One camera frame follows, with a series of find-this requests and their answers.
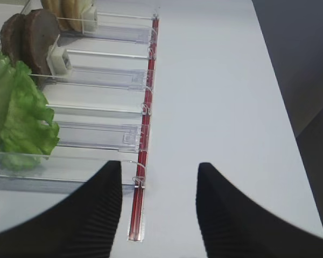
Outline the right bun half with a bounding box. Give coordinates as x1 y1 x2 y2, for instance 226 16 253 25
59 0 94 32

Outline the brown meat patty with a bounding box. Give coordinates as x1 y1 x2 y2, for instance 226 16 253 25
0 13 25 67
22 9 60 75

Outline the clear acrylic right food rack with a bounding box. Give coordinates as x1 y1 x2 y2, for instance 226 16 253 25
0 1 158 194

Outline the rear brown meat patty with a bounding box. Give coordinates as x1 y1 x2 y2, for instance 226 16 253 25
22 9 60 75

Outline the front brown meat patty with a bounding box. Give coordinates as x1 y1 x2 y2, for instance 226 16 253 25
0 13 25 67

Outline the green lettuce leaf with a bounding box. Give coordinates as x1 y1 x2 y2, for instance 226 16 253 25
0 51 60 170

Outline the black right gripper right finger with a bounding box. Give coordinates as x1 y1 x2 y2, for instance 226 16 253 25
196 162 323 257

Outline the red tape strip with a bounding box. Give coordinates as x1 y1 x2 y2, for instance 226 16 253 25
128 17 159 241

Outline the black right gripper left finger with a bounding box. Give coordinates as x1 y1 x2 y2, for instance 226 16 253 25
0 161 122 257

